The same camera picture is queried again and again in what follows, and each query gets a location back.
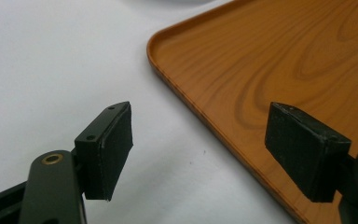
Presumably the wooden tray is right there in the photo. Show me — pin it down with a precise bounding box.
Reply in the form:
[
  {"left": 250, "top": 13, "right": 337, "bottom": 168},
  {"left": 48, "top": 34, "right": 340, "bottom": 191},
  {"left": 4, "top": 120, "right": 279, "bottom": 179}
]
[{"left": 146, "top": 0, "right": 358, "bottom": 224}]

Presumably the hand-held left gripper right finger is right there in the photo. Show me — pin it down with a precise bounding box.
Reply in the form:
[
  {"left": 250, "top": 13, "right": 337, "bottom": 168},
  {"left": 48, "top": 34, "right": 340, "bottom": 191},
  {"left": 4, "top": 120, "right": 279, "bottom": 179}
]
[{"left": 264, "top": 101, "right": 352, "bottom": 203}]

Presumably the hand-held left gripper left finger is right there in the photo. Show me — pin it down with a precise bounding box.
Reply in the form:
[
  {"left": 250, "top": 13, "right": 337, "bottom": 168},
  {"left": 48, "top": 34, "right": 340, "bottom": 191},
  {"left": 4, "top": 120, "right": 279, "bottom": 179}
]
[{"left": 74, "top": 101, "right": 134, "bottom": 202}]

